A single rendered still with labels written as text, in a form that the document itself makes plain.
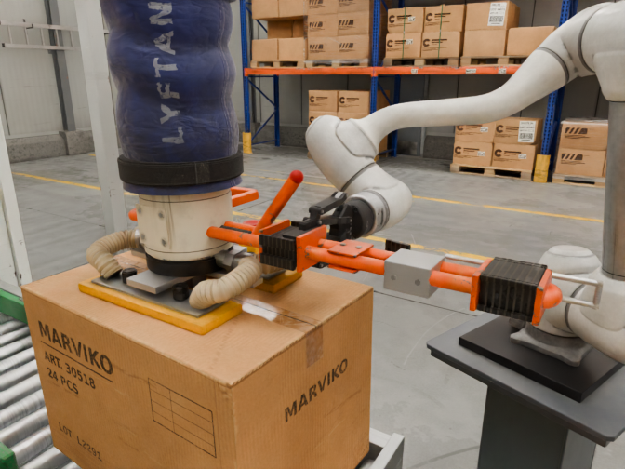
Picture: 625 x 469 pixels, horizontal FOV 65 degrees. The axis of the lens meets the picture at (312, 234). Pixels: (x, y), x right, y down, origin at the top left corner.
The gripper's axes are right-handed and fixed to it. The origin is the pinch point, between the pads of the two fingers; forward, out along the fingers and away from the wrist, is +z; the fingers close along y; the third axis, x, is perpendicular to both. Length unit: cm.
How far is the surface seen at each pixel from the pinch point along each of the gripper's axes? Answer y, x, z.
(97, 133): 12, 280, -156
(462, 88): -8, 214, -840
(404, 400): 120, 26, -127
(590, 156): 76, -7, -707
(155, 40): -32.1, 21.6, 8.1
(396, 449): 60, -8, -29
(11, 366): 67, 121, -4
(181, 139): -17.0, 18.7, 7.0
